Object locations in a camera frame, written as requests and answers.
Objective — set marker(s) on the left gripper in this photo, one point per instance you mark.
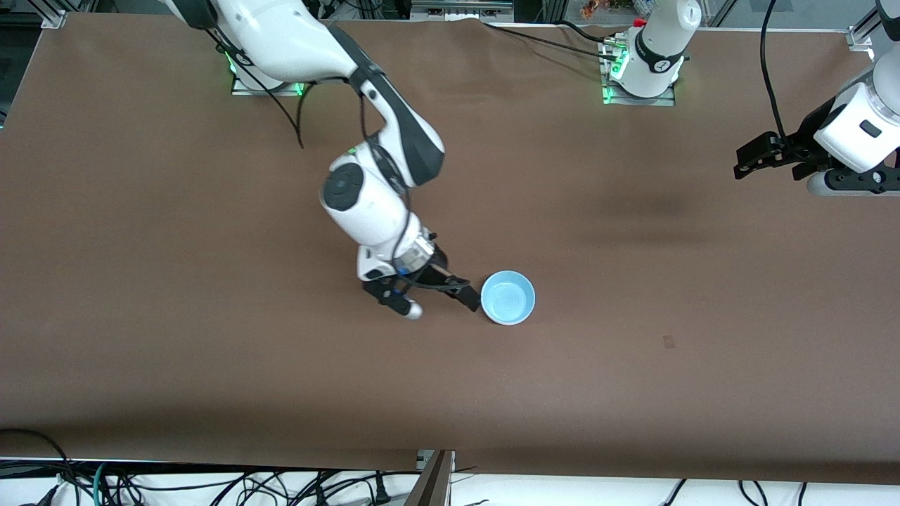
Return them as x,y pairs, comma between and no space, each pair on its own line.
801,143

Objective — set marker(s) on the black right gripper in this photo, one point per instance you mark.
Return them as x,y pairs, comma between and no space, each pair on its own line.
441,273

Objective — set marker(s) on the light blue bowl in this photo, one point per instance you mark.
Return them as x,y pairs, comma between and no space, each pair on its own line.
508,298

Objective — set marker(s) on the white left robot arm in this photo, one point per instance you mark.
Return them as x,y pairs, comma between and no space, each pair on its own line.
661,49

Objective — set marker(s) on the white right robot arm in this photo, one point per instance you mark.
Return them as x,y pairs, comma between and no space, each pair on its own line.
365,204

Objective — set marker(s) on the aluminium corner profile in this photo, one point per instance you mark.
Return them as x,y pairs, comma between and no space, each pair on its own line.
54,14
868,28

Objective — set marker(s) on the slanted aluminium bar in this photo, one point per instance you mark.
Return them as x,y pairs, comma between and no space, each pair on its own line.
721,14

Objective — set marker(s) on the small colourful toy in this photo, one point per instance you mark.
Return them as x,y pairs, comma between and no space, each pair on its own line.
594,8

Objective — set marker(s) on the brown table cover sheet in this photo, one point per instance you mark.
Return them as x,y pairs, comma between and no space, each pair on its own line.
211,281

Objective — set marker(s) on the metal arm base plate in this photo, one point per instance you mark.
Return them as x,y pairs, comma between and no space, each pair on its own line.
661,101
242,90

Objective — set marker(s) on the brown wooden post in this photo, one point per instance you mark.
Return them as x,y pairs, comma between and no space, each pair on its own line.
432,485

